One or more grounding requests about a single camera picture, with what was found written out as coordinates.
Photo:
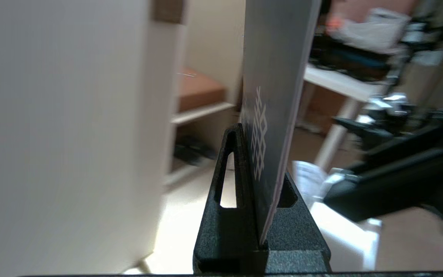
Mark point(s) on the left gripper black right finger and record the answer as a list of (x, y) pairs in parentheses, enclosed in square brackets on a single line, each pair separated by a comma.
[(294, 231)]

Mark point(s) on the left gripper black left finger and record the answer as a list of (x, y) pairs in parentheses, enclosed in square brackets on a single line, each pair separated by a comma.
[(229, 231)]

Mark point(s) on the cream bench shelf unit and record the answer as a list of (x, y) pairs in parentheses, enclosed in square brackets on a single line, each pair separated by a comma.
[(198, 113)]

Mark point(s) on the white table leg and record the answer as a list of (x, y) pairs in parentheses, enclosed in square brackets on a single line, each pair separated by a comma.
[(337, 134)]

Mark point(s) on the white door hanger sign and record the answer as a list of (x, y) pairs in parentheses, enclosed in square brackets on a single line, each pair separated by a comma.
[(275, 77)]

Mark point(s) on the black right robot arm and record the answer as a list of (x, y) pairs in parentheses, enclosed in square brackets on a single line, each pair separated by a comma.
[(398, 181)]

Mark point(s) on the brown bench cushion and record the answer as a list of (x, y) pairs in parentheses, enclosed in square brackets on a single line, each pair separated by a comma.
[(200, 92)]

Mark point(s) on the black equipment pile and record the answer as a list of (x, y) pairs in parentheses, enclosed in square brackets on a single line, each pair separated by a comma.
[(344, 57)]

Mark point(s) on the white plastic bag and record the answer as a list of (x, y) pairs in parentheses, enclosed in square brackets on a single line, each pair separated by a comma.
[(379, 29)]

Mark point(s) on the dark slipper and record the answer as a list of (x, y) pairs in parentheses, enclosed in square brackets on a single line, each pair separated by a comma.
[(189, 156), (204, 148)]

